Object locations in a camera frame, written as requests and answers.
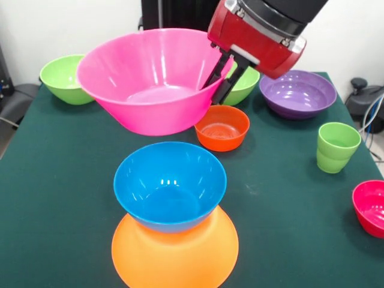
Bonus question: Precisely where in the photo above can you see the large orange plastic bowl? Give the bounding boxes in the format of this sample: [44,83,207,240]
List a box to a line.
[111,205,240,288]

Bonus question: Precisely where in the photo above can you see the small red-pink plastic bowl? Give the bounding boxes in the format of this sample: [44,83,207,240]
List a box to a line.
[352,179,384,239]

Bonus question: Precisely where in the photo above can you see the green plastic cup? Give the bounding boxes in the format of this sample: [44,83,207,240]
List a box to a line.
[316,122,362,174]

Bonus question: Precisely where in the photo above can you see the blue plastic bowl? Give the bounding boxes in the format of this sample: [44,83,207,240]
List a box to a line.
[113,141,227,234]

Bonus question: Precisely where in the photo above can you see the purple plastic bowl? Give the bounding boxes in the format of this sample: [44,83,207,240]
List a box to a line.
[259,69,338,120]

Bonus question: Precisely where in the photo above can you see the small orange-red plastic bowl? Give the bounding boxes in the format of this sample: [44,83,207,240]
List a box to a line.
[194,104,251,152]

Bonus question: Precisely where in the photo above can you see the large pink plastic bowl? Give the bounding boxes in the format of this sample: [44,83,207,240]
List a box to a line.
[76,28,235,137]

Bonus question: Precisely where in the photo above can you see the dark green tablecloth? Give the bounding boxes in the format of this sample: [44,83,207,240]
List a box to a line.
[0,70,384,288]

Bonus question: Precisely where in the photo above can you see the green plastic bowl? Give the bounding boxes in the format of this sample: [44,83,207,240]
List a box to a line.
[39,54,97,106]
[223,61,260,106]

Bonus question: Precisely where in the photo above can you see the black pedestal column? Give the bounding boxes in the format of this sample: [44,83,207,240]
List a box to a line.
[138,0,224,33]

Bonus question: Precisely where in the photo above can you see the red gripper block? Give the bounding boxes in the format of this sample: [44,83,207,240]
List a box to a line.
[201,0,307,106]

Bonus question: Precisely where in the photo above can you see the floor cable bundle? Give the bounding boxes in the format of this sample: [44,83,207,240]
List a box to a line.
[358,95,384,163]

